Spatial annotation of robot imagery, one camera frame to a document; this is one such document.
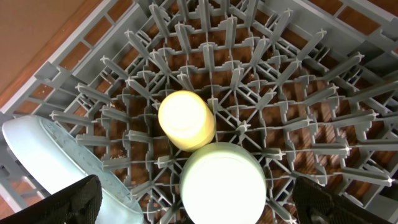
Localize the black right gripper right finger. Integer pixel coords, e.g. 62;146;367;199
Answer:
292;177;391;224

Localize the large light blue plate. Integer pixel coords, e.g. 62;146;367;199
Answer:
2;115;144;224

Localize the grey dishwasher rack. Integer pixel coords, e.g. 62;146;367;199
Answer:
1;0;397;223

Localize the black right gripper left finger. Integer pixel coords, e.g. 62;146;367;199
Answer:
1;175;102;224

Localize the yellow plastic cup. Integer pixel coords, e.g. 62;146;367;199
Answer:
158;90;216;152

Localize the green bowl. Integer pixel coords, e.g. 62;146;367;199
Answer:
180;142;266;224

